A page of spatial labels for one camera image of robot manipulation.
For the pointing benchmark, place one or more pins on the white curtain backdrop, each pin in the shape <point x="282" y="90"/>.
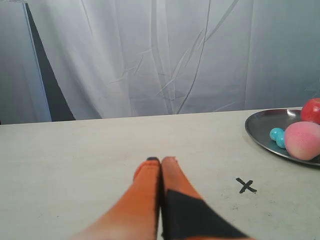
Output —
<point x="64" y="60"/>

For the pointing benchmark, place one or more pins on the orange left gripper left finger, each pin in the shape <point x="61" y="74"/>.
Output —
<point x="135" y="215"/>

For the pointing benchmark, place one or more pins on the round metal plate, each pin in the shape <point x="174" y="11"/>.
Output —
<point x="259" y="125"/>

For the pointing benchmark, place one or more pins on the turquoise bone toy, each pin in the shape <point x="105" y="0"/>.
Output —
<point x="278" y="136"/>

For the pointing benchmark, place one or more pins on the pink peach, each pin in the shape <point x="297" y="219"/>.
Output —
<point x="302" y="140"/>

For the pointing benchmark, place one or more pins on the red apple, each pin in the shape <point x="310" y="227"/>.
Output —
<point x="311" y="111"/>

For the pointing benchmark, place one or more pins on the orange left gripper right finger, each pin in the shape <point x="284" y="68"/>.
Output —
<point x="185" y="214"/>

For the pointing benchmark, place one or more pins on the black X mark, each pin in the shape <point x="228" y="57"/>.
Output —
<point x="246" y="186"/>

